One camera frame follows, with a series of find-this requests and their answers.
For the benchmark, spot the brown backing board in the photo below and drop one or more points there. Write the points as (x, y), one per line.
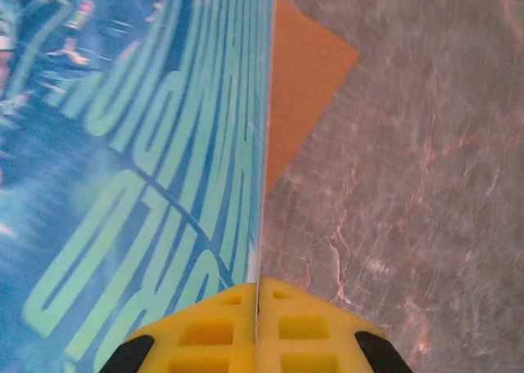
(303, 82)

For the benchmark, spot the blue poster photo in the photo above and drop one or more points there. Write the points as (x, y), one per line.
(123, 144)

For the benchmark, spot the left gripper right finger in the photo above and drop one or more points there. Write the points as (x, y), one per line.
(311, 340)

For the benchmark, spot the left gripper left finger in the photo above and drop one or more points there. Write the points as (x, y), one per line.
(204, 340)

